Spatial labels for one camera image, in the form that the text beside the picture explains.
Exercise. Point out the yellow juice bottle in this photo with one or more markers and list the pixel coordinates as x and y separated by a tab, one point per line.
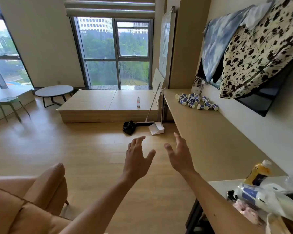
257	171

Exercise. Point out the beige bag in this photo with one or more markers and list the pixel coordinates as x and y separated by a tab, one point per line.
276	226

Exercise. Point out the large glass window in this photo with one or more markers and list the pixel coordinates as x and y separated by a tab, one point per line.
5	68
100	46

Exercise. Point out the white router box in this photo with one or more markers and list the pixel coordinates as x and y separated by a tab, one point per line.
196	90

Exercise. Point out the white board panel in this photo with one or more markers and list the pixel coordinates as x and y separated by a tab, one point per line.
157	80

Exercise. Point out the white cabinet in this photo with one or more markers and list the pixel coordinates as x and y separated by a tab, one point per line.
219	186

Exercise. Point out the black television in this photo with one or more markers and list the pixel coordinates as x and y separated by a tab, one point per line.
261	102

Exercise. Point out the pink cloth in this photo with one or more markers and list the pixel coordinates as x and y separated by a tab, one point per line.
245	210

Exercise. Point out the beige armchair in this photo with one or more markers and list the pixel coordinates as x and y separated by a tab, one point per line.
19	204

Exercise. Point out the person's left hand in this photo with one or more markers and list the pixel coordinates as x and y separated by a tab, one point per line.
135	163

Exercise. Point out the small plastic water bottle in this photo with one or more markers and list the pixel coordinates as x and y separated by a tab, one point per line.
138	102

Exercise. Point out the white dustpan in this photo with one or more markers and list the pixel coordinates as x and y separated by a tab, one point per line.
156	128

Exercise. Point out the cream floral cloth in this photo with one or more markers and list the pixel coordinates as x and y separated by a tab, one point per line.
258	53

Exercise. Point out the round grey table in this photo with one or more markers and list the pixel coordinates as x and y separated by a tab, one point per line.
54	90

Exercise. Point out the person's right hand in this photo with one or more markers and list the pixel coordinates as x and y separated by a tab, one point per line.
182	158

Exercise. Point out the black plastic bag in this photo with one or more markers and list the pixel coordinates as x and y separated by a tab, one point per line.
129	127

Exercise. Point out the clear plastic bag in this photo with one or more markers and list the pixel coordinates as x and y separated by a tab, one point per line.
273	201

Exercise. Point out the pile of paper cups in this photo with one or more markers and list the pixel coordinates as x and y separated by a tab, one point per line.
192	105

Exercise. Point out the green stool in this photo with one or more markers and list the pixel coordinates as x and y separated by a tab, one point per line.
7	99

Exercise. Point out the striped roller blind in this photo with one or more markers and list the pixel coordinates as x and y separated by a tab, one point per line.
110	9

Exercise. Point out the person's right forearm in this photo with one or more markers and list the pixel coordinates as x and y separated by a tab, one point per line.
210	204

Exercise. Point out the blue tie-dye cloth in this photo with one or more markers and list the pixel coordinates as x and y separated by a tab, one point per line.
217	41

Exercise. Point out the person's left forearm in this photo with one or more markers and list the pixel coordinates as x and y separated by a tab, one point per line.
100	209

